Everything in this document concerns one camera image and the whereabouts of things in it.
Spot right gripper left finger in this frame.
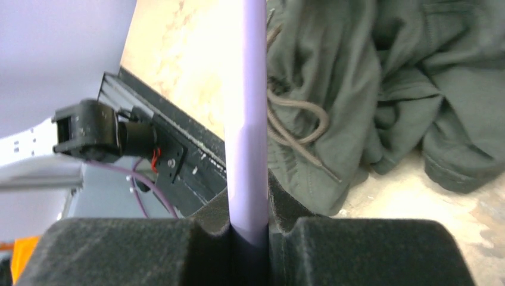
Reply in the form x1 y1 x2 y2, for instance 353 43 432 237
17 191 232 285

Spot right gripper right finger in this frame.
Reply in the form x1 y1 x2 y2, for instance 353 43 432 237
268 173 475 285

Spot olive green shorts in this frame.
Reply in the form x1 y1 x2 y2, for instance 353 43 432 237
267 1 504 215

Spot lavender wavy hanger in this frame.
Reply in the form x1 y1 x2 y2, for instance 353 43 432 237
223 1 269 248

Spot yellow bin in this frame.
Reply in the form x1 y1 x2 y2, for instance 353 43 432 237
10 236 40 285

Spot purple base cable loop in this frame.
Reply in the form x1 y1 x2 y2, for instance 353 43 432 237
86 157 180 220

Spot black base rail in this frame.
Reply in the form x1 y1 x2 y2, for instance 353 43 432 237
99 68 226 216

